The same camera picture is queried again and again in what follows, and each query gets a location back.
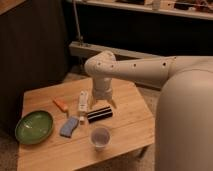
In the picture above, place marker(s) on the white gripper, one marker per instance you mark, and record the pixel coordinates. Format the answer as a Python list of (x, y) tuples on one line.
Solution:
[(101, 90)]

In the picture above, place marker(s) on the green bowl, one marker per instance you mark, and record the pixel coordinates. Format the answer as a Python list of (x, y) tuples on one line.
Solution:
[(34, 127)]

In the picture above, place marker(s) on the metal pole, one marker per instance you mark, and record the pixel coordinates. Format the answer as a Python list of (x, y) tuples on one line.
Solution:
[(79, 36)]

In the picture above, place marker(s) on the orange marker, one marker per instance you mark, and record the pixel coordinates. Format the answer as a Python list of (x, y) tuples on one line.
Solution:
[(61, 105)]

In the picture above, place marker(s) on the white shelf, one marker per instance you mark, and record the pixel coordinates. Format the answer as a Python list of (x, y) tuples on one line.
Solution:
[(147, 8)]

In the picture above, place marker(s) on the white ceramic cup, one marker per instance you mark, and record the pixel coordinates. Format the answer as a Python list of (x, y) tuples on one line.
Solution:
[(100, 137)]

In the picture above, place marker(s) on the black striped box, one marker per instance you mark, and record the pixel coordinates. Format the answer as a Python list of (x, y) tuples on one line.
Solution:
[(99, 114)]

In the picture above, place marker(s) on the small wooden table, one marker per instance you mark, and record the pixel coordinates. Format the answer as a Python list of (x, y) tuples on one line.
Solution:
[(131, 126)]

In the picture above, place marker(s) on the dark cabinet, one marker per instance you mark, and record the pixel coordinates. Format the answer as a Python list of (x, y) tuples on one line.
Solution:
[(33, 54)]

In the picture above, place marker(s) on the white remote control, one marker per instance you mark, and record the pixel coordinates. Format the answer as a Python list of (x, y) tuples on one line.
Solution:
[(83, 101)]

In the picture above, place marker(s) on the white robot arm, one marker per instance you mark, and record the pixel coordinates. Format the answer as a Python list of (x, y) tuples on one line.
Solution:
[(184, 115)]

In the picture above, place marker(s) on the blue sponge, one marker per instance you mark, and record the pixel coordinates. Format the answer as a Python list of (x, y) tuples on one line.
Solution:
[(68, 127)]

